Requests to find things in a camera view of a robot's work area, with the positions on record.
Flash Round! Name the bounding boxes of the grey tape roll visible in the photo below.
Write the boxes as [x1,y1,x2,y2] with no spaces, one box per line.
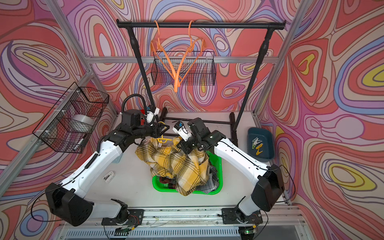
[69,114,95,134]

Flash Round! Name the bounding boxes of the orange hanger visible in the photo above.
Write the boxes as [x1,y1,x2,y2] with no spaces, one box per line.
[174,20,206,93]
[150,20,180,93]

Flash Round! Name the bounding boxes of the dark teal tray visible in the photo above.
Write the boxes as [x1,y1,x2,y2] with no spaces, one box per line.
[247,128,275,163]

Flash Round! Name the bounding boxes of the grey plaid shirt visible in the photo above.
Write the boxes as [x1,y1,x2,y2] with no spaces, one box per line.
[158,164,220,193]

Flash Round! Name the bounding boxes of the small wire basket on rack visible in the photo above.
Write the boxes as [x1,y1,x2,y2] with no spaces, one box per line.
[151,50,217,86]

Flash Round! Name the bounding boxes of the yellow clothespin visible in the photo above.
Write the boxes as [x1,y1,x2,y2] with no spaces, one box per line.
[255,143,264,156]

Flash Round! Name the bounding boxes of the black wire basket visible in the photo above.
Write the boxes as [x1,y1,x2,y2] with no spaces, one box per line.
[33,83,110,154]

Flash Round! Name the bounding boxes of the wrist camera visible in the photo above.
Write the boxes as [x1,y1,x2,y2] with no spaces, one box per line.
[141,108,160,125]
[173,121,192,142]

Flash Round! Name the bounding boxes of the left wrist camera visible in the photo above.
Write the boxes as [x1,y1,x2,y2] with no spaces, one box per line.
[141,108,160,125]

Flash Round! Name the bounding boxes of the black clothes rack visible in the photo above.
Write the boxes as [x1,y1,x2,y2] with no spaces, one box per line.
[116,20,286,146]

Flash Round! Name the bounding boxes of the green plastic basket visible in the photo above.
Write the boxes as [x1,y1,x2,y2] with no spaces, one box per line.
[152,152,224,195]

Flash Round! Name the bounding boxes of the white marker in wire basket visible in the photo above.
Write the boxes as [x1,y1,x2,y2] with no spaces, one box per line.
[74,137,87,153]

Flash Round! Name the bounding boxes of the white clip on table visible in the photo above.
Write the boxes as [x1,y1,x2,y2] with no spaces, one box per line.
[103,171,116,183]

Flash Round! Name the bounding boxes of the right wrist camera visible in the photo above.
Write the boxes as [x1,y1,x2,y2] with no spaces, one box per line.
[173,121,192,142]

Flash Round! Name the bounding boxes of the yellow hanger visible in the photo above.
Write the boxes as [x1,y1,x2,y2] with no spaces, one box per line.
[156,121,173,146]

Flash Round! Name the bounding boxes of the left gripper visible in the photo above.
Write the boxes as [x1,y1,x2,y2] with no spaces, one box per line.
[131,121,169,141]

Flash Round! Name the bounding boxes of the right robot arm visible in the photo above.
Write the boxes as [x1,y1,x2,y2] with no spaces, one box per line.
[173,118,285,224]

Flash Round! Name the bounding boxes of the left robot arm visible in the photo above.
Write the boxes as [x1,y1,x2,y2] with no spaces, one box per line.
[45,106,170,227]

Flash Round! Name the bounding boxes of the yellow plaid shirt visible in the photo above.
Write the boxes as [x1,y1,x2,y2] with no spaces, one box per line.
[135,137,213,196]

